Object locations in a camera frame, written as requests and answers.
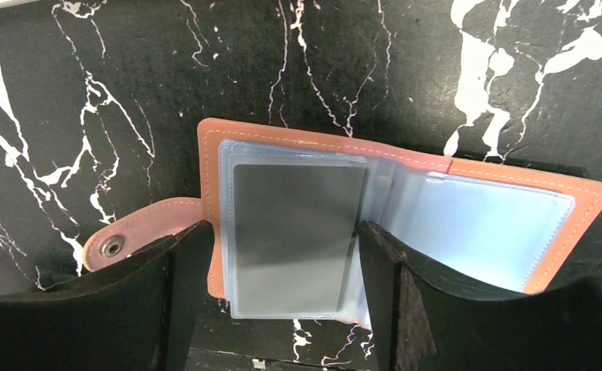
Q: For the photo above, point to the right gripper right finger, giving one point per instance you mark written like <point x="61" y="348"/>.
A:
<point x="428" y="316"/>

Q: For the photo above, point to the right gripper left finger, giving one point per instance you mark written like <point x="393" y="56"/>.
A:
<point x="137" y="314"/>

